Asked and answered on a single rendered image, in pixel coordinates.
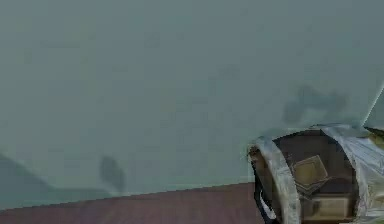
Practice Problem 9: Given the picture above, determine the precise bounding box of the olive hardback book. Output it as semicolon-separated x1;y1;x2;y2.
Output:
291;154;331;188

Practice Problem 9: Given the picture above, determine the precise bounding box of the beige flat book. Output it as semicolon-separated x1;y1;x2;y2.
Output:
300;195;354;222

